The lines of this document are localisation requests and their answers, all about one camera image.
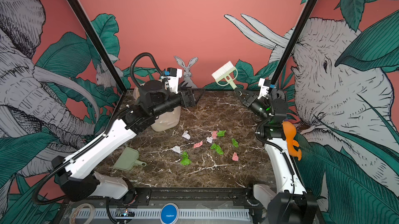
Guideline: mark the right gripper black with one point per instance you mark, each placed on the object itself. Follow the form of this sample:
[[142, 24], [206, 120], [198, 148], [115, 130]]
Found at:
[[253, 102]]

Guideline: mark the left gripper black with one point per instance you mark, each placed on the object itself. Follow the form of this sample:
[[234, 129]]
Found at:
[[191, 102]]

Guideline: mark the light green hand brush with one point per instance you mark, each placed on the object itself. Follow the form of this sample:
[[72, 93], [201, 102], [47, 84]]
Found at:
[[226, 75]]

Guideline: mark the beige trash bin with liner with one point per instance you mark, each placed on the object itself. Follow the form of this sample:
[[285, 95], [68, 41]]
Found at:
[[162, 118]]

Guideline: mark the light green dustpan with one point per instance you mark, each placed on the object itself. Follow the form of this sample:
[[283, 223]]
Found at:
[[128, 159]]

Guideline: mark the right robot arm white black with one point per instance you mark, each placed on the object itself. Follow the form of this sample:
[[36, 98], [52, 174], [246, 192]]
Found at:
[[291, 204]]

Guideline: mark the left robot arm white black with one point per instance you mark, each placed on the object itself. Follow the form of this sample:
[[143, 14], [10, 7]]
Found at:
[[77, 177]]

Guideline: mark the white paper scrap upper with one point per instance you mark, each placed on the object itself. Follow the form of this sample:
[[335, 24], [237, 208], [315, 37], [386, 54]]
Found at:
[[186, 135]]

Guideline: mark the green paper scrap upper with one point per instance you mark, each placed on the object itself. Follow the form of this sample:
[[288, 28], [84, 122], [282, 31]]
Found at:
[[221, 133]]

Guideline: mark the green paper scrap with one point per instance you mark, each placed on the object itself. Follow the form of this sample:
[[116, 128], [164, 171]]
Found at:
[[185, 159], [217, 148], [221, 133], [235, 143]]

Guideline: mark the pink paper scrap upper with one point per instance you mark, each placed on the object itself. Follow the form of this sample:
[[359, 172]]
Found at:
[[214, 135]]

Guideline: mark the pink paper scrap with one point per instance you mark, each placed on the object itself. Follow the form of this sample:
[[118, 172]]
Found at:
[[197, 145], [235, 157], [214, 135]]

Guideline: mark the green paper scrap right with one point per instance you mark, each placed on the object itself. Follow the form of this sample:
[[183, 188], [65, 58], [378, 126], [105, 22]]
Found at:
[[235, 143]]

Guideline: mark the small white paper scrap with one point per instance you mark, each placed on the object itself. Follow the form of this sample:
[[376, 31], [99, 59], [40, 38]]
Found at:
[[209, 140]]

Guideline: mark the pink paper scrap middle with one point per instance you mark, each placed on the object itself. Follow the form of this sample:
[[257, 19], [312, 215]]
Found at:
[[197, 145]]

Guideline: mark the orange plush toy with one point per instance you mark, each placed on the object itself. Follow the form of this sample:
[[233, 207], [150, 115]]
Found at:
[[290, 132]]

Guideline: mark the green paper scrap centre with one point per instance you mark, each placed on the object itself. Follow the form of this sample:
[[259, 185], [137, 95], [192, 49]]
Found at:
[[217, 148]]

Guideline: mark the white paper scrap lower left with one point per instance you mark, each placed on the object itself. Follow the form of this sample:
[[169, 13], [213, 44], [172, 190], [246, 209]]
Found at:
[[177, 149]]

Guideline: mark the pink paper scrap lower right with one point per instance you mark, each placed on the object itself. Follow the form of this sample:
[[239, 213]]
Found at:
[[235, 157]]

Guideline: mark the green paper scrap lower left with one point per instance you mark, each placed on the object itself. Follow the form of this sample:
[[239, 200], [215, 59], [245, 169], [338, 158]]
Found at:
[[185, 159]]

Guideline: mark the blue round button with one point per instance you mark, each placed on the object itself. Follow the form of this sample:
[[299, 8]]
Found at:
[[169, 214]]

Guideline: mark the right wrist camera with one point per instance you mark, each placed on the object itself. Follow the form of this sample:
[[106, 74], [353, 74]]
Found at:
[[265, 87]]

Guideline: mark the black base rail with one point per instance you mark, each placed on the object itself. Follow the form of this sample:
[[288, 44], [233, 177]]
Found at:
[[187, 194]]

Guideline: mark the white slotted cable duct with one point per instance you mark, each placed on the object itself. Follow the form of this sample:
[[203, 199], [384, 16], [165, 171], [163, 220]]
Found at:
[[188, 213]]

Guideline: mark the right black frame post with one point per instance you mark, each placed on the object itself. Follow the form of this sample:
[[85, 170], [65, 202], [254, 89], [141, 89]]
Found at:
[[306, 12]]

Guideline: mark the black frame post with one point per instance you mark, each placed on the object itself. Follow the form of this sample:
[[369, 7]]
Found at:
[[306, 12], [93, 36]]

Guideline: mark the left black frame post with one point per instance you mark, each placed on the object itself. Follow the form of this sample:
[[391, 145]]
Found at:
[[93, 36]]

